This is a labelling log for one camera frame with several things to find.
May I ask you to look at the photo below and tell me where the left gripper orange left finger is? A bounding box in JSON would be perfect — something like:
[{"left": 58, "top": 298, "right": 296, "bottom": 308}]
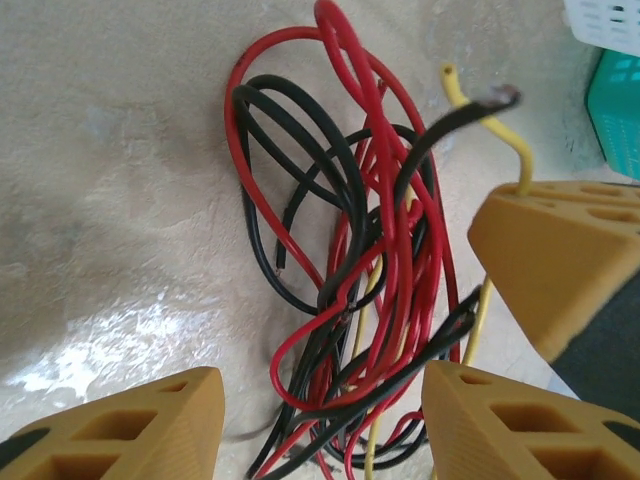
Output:
[{"left": 0, "top": 366, "right": 226, "bottom": 480}]

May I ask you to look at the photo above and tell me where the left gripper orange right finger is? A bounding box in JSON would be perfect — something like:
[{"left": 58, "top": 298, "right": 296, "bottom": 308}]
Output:
[{"left": 421, "top": 360, "right": 640, "bottom": 480}]

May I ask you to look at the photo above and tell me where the black cable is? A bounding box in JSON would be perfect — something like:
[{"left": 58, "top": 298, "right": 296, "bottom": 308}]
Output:
[
  {"left": 272, "top": 124, "right": 436, "bottom": 276},
  {"left": 244, "top": 284, "right": 484, "bottom": 479},
  {"left": 232, "top": 73, "right": 371, "bottom": 314},
  {"left": 389, "top": 84, "right": 524, "bottom": 236}
]

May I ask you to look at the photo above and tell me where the yellow cable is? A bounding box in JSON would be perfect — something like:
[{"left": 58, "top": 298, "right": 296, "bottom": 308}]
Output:
[
  {"left": 439, "top": 62, "right": 535, "bottom": 366},
  {"left": 349, "top": 187, "right": 416, "bottom": 480}
]

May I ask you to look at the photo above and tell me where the red cable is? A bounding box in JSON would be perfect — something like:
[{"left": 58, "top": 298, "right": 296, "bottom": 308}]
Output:
[
  {"left": 269, "top": 0, "right": 461, "bottom": 480},
  {"left": 269, "top": 234, "right": 431, "bottom": 416},
  {"left": 224, "top": 24, "right": 331, "bottom": 296}
]

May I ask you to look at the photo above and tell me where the teal plastic basket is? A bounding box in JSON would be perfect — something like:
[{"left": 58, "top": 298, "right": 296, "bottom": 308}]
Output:
[{"left": 584, "top": 47, "right": 640, "bottom": 182}]

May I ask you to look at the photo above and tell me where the white plastic basket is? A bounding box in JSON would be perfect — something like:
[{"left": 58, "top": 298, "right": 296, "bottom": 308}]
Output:
[{"left": 562, "top": 0, "right": 640, "bottom": 57}]

